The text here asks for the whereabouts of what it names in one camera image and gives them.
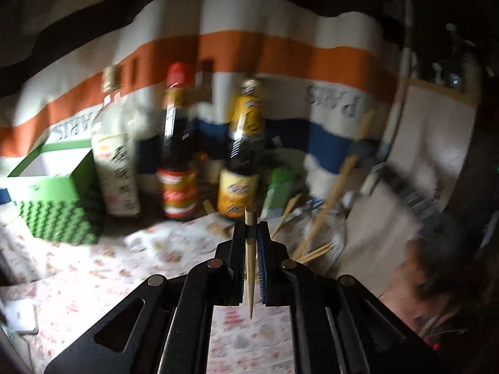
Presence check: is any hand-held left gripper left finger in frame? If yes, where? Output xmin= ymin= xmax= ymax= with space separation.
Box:
xmin=45 ymin=221 xmax=247 ymax=374

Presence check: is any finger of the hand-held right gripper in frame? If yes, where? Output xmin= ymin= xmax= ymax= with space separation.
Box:
xmin=349 ymin=138 xmax=386 ymax=172

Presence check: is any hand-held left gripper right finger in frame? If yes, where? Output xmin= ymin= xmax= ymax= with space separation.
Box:
xmin=257 ymin=221 xmax=449 ymax=374

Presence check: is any single bamboo chopstick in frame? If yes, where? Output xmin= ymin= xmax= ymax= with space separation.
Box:
xmin=271 ymin=194 xmax=303 ymax=238
xmin=292 ymin=109 xmax=375 ymax=260
xmin=245 ymin=208 xmax=258 ymax=318

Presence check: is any pile of bamboo chopsticks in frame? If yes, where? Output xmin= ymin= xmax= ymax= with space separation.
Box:
xmin=298 ymin=242 xmax=336 ymax=263

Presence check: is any round beige board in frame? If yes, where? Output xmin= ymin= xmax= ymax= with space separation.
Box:
xmin=343 ymin=78 xmax=482 ymax=297

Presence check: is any dark sauce bottle yellow label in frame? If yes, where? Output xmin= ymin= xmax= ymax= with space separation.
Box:
xmin=216 ymin=78 xmax=266 ymax=219

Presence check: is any green drink carton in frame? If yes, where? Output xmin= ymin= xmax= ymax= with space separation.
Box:
xmin=265 ymin=167 xmax=308 ymax=219

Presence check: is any dark vinegar bottle red cap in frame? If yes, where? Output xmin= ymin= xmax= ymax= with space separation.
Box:
xmin=157 ymin=62 xmax=198 ymax=221

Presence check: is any bear printed cloth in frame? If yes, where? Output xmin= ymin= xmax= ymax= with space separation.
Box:
xmin=0 ymin=203 xmax=351 ymax=374

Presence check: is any striped white orange blue blanket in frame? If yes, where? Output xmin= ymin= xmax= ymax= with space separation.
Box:
xmin=0 ymin=0 xmax=414 ymax=188

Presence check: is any clear cooking wine bottle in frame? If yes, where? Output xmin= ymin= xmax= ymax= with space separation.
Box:
xmin=91 ymin=66 xmax=142 ymax=218

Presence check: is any green checkered box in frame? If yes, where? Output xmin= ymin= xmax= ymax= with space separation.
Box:
xmin=8 ymin=140 xmax=103 ymax=244

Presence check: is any white power adapter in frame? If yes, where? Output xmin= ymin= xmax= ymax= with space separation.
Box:
xmin=4 ymin=299 xmax=38 ymax=334

